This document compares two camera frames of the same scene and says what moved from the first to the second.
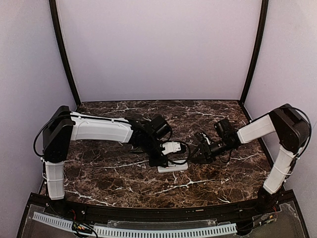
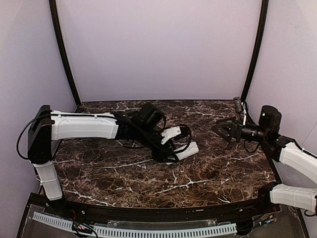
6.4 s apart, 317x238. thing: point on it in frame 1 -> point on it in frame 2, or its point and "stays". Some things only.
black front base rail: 93,210 stays
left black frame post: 54,17 stays
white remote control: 173,167 -> 191,149
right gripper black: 204,150 -> 236,131
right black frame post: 262,36 stays
